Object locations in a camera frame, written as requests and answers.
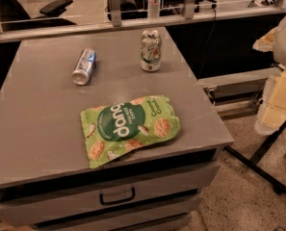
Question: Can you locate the silver blue redbull can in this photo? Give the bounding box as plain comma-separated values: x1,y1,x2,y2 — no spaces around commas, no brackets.
72,48,96,86

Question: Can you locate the green white 7up can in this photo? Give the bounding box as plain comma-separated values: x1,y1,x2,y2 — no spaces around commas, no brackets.
141,30,162,72

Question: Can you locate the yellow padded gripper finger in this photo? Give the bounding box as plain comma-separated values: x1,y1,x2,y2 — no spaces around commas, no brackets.
252,27,277,52
254,70,286,135

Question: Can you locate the black office chair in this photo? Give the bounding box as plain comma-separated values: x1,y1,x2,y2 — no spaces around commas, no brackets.
0,0,74,32

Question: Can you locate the green rice chips bag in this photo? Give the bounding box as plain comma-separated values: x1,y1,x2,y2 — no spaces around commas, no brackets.
80,95,181,168

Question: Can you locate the grey drawer cabinet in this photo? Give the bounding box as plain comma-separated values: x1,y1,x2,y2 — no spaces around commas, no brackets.
0,30,232,231

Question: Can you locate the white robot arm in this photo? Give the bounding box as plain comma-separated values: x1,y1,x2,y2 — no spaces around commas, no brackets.
253,15,286,135

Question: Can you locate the grey metal rail frame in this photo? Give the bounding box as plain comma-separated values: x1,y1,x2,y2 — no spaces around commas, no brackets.
0,0,286,43

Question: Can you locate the clear plastic water bottle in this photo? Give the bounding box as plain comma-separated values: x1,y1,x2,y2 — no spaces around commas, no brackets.
147,0,161,19

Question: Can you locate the black metal stand base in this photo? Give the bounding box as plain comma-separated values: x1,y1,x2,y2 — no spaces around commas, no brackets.
224,120,286,194

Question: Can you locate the black drawer handle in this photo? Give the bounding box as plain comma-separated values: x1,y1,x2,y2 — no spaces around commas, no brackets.
99,187,136,206

